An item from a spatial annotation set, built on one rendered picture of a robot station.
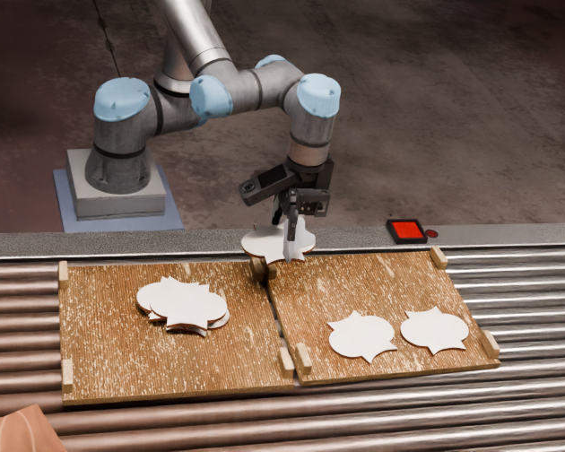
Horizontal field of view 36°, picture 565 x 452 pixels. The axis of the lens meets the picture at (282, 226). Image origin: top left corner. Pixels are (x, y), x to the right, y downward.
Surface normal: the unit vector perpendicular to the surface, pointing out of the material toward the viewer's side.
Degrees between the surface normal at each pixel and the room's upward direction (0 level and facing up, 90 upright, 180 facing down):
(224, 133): 0
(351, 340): 0
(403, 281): 0
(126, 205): 90
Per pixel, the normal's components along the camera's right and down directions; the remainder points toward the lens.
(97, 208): 0.30, 0.61
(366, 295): 0.15, -0.79
